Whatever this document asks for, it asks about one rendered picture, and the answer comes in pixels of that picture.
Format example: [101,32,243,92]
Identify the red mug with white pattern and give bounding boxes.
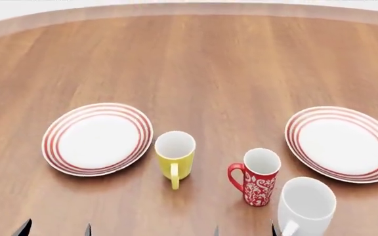
[227,147,282,207]

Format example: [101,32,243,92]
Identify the yellow mug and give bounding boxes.
[154,130,197,191]

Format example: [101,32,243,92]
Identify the white plate with red rings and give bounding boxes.
[41,102,154,178]
[284,105,378,184]

